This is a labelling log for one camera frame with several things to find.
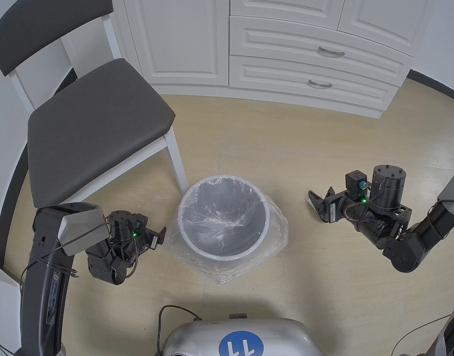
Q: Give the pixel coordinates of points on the white wardrobe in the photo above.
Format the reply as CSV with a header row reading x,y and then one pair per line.
x,y
286,32

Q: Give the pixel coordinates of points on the white chair grey cushions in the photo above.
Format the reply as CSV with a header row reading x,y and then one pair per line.
x,y
100,124

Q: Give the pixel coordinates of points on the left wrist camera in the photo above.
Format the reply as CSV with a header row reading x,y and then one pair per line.
x,y
141,221

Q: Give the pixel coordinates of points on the white trash bin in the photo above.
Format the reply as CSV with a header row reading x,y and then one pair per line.
x,y
227,217

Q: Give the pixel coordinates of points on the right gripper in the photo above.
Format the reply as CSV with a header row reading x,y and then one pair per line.
x,y
342,206

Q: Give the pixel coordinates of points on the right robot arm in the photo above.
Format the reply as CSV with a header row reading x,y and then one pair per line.
x,y
388,187

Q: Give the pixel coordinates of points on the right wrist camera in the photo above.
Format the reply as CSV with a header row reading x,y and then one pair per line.
x,y
355,180

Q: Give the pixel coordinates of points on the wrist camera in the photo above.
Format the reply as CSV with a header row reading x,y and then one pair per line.
x,y
141,221
355,180

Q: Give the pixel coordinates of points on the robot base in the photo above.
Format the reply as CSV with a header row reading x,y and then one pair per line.
x,y
241,336

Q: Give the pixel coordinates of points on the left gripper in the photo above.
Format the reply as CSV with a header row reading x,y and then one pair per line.
x,y
150,241

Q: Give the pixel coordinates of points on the clear plastic bag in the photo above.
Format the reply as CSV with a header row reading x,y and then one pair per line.
x,y
275,232

